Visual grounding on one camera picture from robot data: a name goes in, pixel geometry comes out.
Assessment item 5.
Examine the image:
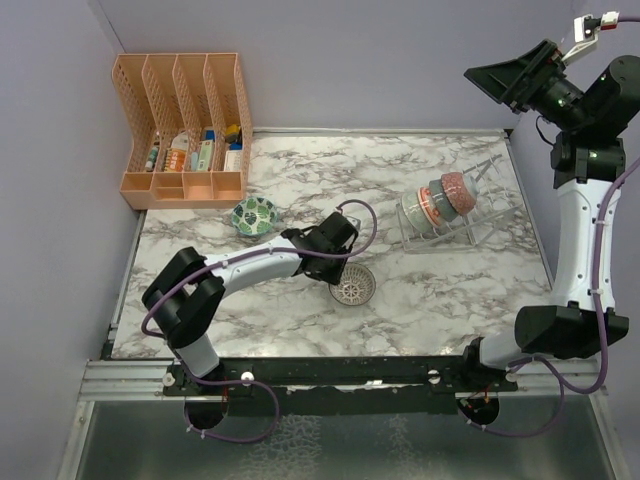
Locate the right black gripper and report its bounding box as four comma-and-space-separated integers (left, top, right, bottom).
466, 38, 591, 131

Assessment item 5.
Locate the brown white geometric bowl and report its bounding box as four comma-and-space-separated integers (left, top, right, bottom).
329, 263, 376, 306

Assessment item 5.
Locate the green white geometric bowl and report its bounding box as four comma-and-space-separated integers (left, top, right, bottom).
401, 190, 432, 234

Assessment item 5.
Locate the green leaf pattern bowl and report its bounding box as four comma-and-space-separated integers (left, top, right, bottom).
231, 196, 279, 237

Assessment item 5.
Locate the orange floral bowl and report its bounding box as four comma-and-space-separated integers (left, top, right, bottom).
417, 187, 443, 228

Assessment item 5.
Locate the blue hexagon red-rim bowl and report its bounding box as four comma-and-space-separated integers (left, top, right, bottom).
429, 179, 459, 223

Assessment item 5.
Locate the grey leaf pattern bowl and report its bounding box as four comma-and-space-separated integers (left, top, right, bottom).
440, 172, 479, 216

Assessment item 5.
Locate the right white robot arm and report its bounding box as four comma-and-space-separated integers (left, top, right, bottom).
459, 40, 639, 391

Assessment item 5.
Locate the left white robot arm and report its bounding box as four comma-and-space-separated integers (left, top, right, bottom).
142, 212, 360, 395

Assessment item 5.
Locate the yellow black toy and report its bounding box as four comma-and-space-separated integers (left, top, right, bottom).
224, 124, 242, 144

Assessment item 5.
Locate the mint green box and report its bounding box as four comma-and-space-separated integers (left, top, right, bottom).
195, 140, 215, 172

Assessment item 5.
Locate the orange white box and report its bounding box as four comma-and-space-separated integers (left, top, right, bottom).
163, 148, 186, 173

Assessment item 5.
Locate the pink plastic file organizer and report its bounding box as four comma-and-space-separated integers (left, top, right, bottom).
112, 53, 253, 211

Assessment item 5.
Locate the small bottle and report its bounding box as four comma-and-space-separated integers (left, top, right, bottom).
145, 141, 160, 172

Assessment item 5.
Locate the clear wire dish rack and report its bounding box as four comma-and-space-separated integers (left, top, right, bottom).
396, 154, 522, 254

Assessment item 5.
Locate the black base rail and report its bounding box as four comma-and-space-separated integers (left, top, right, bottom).
163, 356, 517, 417

